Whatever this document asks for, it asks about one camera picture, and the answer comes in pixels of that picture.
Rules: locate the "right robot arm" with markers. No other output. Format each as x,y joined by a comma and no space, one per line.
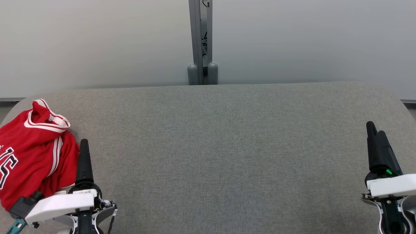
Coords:
409,208

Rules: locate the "red jersey top white trim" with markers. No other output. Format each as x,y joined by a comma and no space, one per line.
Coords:
29,146

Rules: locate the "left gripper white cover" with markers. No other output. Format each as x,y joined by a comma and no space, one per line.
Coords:
61,204

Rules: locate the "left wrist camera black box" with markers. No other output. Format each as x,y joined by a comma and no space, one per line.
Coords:
22,206

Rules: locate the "grey metal partition post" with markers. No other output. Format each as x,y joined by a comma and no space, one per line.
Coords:
195,32

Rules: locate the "grey rounded post foot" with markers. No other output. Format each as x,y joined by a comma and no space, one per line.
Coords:
192,76
213,74

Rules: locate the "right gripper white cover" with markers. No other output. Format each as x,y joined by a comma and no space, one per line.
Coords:
393,186

